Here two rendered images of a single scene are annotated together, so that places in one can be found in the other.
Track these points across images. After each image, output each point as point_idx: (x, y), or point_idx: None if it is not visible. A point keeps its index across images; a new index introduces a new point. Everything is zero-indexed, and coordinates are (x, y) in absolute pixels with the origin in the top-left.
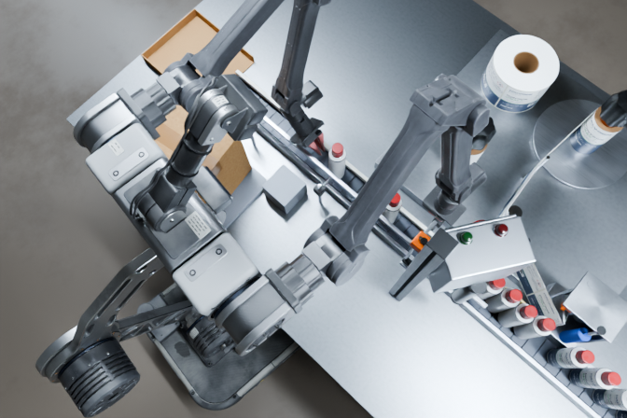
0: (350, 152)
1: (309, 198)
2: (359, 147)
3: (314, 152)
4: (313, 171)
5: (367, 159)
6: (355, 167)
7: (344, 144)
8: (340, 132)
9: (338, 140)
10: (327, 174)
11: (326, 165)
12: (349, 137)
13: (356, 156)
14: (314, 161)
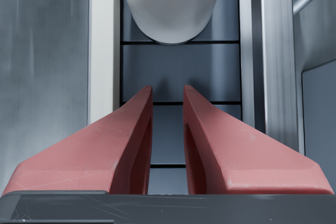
0: (50, 62)
1: (312, 50)
2: (9, 47)
3: (166, 161)
4: (246, 98)
5: None
6: (85, 2)
7: (36, 104)
8: (9, 154)
9: (41, 136)
10: (213, 32)
11: (179, 69)
12: (0, 110)
13: (45, 31)
14: (290, 62)
